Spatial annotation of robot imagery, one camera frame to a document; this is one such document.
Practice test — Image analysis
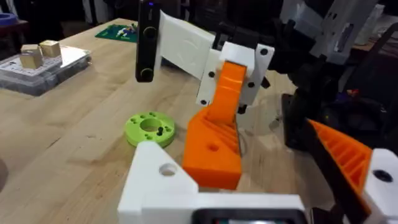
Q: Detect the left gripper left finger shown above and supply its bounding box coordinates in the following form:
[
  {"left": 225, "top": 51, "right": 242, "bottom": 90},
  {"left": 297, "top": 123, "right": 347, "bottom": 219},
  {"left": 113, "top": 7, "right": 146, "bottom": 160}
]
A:
[{"left": 117, "top": 141, "right": 200, "bottom": 224}]

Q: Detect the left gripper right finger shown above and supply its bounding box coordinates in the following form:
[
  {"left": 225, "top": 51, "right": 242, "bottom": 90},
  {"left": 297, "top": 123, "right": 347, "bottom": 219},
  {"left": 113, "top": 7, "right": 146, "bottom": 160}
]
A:
[{"left": 303, "top": 118, "right": 398, "bottom": 224}]

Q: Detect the orange ribbed wedge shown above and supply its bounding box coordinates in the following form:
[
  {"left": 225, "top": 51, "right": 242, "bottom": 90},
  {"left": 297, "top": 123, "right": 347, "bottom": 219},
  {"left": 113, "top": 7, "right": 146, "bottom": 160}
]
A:
[{"left": 182, "top": 107, "right": 244, "bottom": 191}]

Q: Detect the green disc with holes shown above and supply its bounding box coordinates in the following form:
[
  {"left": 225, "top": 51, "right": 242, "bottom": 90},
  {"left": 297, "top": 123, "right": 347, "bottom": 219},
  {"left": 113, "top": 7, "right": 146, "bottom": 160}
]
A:
[{"left": 124, "top": 111, "right": 177, "bottom": 148}]

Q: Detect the black upright wrist plate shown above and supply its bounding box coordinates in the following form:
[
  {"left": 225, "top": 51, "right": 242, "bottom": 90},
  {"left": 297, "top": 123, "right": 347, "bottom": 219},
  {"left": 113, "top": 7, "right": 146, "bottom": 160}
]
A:
[{"left": 280, "top": 93, "right": 312, "bottom": 152}]

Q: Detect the green board with toy blocks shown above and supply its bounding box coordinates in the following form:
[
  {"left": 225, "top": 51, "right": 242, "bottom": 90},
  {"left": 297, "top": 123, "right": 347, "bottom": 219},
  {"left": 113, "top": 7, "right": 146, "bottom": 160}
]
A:
[{"left": 94, "top": 23, "right": 139, "bottom": 44}]

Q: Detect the clear plastic parts box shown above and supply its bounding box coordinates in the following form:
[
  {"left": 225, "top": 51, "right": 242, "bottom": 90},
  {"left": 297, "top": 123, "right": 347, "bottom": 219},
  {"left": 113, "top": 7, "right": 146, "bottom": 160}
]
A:
[{"left": 0, "top": 45, "right": 93, "bottom": 97}]

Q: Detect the wooden cube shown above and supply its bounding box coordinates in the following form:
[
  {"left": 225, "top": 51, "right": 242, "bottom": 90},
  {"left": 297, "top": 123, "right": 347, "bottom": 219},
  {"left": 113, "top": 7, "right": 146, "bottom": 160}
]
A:
[
  {"left": 19, "top": 44, "right": 45, "bottom": 70},
  {"left": 39, "top": 39, "right": 62, "bottom": 58}
]

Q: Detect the blue round container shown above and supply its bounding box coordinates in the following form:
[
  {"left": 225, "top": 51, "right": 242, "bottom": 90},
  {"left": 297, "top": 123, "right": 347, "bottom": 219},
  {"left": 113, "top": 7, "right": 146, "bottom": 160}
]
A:
[{"left": 0, "top": 12, "right": 19, "bottom": 27}]

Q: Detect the white right camera bracket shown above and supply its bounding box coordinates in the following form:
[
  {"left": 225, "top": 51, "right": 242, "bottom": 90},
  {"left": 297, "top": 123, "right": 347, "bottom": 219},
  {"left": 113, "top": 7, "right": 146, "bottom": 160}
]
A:
[{"left": 154, "top": 10, "right": 223, "bottom": 80}]

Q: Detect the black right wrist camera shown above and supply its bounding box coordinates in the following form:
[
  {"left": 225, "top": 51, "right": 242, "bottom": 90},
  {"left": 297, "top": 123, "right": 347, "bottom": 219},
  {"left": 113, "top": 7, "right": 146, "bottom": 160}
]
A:
[{"left": 135, "top": 0, "right": 161, "bottom": 83}]

